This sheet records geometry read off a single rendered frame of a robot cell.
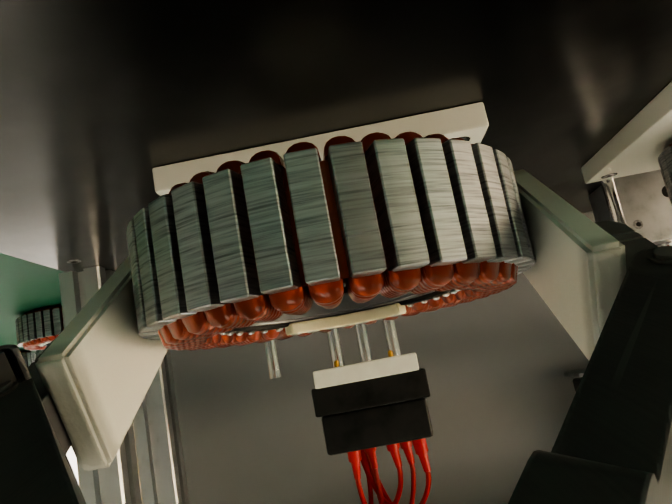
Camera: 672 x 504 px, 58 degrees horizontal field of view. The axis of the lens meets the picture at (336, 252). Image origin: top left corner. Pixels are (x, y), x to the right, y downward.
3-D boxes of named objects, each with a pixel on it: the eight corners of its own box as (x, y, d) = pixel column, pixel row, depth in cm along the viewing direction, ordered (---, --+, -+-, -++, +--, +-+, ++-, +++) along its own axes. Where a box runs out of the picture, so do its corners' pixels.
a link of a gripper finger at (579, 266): (588, 249, 12) (627, 242, 12) (501, 172, 19) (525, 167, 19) (599, 378, 13) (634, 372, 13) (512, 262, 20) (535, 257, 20)
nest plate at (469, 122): (150, 167, 27) (154, 193, 27) (483, 100, 27) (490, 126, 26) (230, 236, 42) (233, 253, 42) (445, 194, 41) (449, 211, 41)
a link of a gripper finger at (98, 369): (112, 469, 14) (80, 475, 14) (180, 328, 20) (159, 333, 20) (64, 355, 13) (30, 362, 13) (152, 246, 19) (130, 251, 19)
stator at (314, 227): (38, 180, 13) (55, 354, 12) (559, 77, 13) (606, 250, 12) (193, 262, 24) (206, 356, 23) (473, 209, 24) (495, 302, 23)
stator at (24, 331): (141, 302, 73) (145, 332, 72) (70, 320, 77) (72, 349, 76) (69, 298, 63) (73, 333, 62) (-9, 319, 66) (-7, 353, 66)
